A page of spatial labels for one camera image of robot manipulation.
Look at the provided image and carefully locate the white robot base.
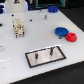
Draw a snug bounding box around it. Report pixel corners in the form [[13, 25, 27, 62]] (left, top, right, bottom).
[[5, 0, 27, 13]]

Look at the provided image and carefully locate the beige connector block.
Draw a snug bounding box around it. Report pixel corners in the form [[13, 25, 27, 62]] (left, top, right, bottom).
[[13, 18, 24, 37]]

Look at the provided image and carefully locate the small blue part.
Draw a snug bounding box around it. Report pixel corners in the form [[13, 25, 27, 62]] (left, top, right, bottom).
[[48, 6, 58, 13]]

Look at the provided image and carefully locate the red gear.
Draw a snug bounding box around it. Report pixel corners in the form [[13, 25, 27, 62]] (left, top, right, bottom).
[[66, 33, 77, 42]]

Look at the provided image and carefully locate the black-framed peg base plate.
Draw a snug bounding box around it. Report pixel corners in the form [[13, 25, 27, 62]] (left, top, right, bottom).
[[25, 46, 66, 68]]

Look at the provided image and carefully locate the blue gear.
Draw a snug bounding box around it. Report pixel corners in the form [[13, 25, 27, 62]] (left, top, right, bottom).
[[55, 27, 69, 37]]

